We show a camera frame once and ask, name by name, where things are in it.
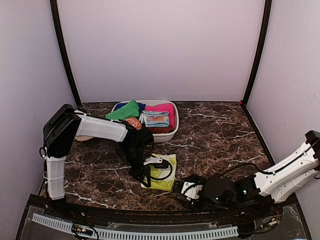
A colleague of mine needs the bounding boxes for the right black frame post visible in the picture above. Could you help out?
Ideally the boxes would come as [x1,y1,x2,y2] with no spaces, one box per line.
[241,0,272,109]

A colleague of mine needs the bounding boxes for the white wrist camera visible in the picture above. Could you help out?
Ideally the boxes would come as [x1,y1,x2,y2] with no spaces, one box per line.
[180,181,203,201]
[143,155,169,169]

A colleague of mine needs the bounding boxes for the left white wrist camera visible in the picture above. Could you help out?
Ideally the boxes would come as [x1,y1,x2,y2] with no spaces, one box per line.
[143,155,169,169]

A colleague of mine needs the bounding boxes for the cream yellow-green patterned towel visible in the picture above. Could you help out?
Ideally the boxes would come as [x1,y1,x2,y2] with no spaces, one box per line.
[140,153,177,192]

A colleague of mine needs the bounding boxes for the green microfiber towel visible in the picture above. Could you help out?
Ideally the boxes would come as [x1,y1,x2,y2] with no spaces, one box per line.
[105,100,140,120]

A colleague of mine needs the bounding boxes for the blue rolled towel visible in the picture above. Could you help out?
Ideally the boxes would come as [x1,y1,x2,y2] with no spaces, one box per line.
[114,102,146,113]

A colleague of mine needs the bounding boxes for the white plastic basin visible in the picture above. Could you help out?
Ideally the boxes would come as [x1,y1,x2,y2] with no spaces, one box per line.
[105,100,179,143]

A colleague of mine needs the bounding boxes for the small circuit board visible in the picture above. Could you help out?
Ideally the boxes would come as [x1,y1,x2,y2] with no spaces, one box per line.
[71,224,94,238]

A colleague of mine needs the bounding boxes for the white slotted cable duct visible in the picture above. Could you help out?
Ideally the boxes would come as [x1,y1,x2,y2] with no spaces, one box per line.
[31,213,239,240]

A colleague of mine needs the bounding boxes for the light blue striped towel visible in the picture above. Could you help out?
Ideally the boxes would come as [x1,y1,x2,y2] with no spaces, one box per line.
[138,110,170,128]

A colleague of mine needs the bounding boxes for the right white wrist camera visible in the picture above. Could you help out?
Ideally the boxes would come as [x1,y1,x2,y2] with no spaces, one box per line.
[180,181,203,201]

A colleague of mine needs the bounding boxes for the orange cartoon rolled towel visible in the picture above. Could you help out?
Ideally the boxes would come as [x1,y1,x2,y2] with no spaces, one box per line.
[125,117,142,130]

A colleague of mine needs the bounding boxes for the left black frame post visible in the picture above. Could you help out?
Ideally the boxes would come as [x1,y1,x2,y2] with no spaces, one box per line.
[49,0,82,107]

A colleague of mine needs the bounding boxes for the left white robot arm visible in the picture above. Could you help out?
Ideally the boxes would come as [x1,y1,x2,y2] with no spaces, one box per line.
[39,104,154,218]

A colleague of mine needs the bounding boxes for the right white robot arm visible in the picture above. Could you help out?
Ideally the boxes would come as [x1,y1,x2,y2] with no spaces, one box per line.
[172,130,320,217]

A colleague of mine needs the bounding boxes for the black frame post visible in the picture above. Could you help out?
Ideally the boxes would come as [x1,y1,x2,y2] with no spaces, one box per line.
[241,0,272,109]
[49,0,82,107]

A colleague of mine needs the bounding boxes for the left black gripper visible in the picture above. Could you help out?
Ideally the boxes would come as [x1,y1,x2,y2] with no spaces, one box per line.
[120,143,151,187]

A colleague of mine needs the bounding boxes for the pink rolled towel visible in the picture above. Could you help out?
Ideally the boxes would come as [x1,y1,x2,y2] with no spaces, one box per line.
[144,103,175,127]

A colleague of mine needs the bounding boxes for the dark red rolled towel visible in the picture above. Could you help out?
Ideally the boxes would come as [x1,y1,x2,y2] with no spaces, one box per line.
[143,125,175,134]

